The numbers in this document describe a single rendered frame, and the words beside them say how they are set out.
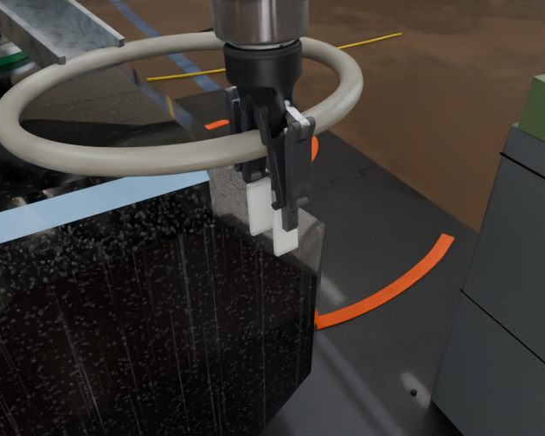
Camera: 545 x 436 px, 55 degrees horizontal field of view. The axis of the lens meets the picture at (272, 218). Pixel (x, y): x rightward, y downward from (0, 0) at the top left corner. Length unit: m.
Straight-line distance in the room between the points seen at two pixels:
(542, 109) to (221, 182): 0.53
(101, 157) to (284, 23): 0.22
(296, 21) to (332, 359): 1.17
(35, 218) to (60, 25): 0.43
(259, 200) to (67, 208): 0.27
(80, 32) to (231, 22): 0.59
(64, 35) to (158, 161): 0.53
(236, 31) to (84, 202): 0.36
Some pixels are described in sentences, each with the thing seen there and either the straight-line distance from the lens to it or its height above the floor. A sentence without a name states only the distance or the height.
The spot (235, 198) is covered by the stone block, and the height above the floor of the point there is 0.74.
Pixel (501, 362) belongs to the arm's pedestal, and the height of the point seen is 0.31.
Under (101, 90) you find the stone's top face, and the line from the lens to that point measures 1.03.
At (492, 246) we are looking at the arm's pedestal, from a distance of 1.12.
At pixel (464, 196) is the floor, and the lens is 2.30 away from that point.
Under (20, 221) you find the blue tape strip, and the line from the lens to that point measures 0.75.
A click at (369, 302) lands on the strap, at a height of 0.02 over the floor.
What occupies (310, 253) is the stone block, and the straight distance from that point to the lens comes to 0.97.
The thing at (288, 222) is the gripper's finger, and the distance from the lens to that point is 0.57.
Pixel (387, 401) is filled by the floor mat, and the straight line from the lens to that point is 1.48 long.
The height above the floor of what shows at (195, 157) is 0.95.
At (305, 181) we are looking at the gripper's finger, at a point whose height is 0.92.
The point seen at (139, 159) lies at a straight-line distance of 0.54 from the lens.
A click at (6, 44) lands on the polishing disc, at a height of 0.85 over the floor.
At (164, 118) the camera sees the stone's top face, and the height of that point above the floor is 0.83.
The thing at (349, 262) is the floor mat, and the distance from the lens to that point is 1.83.
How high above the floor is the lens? 1.21
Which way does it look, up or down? 36 degrees down
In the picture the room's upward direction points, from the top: straight up
